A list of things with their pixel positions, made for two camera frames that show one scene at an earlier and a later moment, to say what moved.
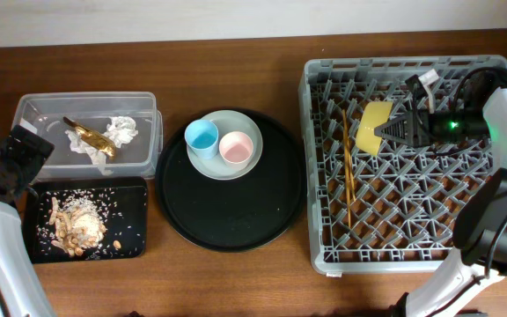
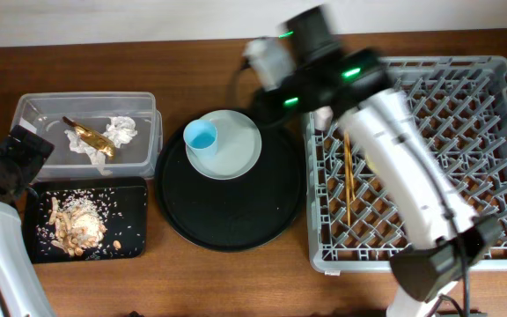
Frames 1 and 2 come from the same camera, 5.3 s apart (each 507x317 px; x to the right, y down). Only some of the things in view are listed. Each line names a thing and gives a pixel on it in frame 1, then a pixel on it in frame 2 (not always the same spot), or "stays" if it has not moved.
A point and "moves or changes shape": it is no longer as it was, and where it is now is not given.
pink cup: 236,149 → 323,117
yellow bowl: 375,114 moves or changes shape
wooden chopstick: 346,168 stays
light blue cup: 202,136 stays
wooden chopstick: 351,168 stays
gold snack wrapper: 105,145 stays
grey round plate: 228,121 stays
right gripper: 411,129 → 283,107
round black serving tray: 238,214 stays
